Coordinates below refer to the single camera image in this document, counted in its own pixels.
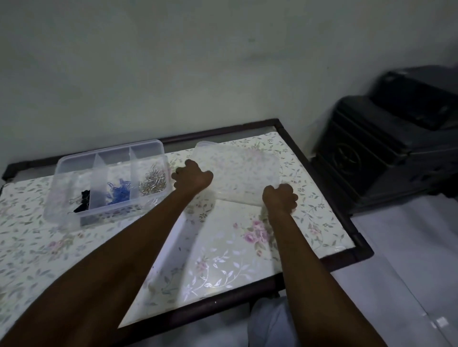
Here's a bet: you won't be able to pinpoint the clear plastic compartment box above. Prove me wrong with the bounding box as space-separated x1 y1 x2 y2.
43 139 172 232

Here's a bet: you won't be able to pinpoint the black printer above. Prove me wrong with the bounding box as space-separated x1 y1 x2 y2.
370 65 458 131

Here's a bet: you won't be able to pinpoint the dark wooden table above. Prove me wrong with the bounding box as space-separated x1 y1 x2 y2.
0 118 375 347

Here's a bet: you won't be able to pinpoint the pile of black binder clips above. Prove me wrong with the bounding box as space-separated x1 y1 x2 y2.
70 190 92 214

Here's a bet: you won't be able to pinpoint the dark carved wooden cabinet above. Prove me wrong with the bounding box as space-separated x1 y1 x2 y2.
310 96 458 215

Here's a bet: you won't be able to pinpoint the pile of silver paper clips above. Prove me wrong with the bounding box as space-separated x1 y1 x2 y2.
139 165 169 196

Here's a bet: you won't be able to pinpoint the clear plastic box lid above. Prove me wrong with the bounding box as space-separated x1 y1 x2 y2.
192 141 283 207

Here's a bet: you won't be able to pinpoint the person's right forearm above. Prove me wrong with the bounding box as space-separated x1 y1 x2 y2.
266 209 389 347

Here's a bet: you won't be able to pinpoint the person's right hand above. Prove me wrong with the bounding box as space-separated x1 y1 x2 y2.
262 183 299 215

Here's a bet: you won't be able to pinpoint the floral plastic tablecloth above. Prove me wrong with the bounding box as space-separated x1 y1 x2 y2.
0 132 353 329

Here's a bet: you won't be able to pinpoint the pile of blue paper clips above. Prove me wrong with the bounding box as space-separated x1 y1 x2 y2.
106 178 132 206

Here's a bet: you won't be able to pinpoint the person's left forearm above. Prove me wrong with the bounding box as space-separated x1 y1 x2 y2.
0 186 206 347

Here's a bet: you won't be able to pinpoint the person's white trousers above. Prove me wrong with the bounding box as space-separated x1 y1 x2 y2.
248 296 291 347

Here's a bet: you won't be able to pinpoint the person's left hand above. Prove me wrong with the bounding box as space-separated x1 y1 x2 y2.
171 159 214 193

